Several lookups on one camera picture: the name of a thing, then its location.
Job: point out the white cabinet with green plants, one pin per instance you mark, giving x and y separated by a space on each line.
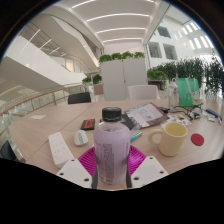
123 80

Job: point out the white paper sheet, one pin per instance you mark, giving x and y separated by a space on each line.
37 117

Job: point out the black notebook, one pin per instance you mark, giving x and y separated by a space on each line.
127 122

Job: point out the flat round red coaster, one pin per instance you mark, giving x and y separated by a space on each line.
197 139

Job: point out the black power adapter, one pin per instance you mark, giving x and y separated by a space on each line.
164 109

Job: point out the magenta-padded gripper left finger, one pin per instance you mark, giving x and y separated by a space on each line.
71 171

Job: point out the small black and red box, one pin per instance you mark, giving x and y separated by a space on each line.
88 124

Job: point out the black chair with red part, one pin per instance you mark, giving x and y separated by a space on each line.
6 151

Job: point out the potted green plant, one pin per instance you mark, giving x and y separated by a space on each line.
97 80

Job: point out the colourful sticker sheet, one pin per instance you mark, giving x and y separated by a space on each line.
178 119

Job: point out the ceiling light strips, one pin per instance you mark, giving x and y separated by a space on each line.
118 15

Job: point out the teal marker pen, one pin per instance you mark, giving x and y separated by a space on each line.
136 135

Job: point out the white chair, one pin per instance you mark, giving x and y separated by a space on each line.
143 92

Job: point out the purple drink bottle black cap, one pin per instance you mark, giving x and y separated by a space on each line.
111 150

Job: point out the green plant hedge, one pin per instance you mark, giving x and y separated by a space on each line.
190 70

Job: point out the white power strip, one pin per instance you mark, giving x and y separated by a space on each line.
59 148

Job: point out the open magazine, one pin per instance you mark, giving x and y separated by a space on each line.
146 115

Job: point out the glass railing with wooden handrail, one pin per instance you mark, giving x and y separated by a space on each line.
33 100

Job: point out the green tote bag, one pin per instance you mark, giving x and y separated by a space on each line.
186 93

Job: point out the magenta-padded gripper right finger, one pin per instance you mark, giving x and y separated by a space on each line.
148 170

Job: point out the cream ceramic mug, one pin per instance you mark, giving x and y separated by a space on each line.
173 141

